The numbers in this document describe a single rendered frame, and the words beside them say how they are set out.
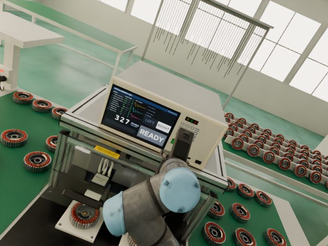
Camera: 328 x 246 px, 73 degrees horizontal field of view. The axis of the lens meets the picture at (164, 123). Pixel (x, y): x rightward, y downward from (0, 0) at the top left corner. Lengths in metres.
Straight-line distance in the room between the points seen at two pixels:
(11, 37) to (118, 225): 1.06
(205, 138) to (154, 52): 6.43
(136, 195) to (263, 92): 7.24
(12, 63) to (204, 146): 1.31
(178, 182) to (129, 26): 6.98
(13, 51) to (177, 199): 1.46
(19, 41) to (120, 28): 6.18
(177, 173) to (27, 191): 0.80
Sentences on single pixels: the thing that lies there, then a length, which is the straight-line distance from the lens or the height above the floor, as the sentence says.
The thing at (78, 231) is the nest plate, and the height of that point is 0.78.
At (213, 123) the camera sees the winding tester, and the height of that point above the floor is 1.31.
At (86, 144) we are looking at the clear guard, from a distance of 0.86.
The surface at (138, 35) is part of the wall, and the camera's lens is 7.22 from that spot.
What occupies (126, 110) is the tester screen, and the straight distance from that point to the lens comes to 0.81.
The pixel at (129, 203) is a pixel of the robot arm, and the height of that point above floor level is 1.26.
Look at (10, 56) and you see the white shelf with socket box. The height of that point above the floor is 0.98.
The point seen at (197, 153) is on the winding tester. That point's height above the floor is 1.17.
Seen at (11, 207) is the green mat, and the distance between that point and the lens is 1.06.
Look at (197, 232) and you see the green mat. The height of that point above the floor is 0.75.
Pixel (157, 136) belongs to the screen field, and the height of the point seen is 1.18.
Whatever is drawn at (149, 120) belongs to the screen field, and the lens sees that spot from 0.81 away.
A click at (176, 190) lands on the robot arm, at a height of 1.32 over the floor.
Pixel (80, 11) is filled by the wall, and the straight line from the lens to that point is 7.83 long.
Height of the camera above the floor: 1.59
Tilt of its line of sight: 26 degrees down
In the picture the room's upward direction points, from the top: 24 degrees clockwise
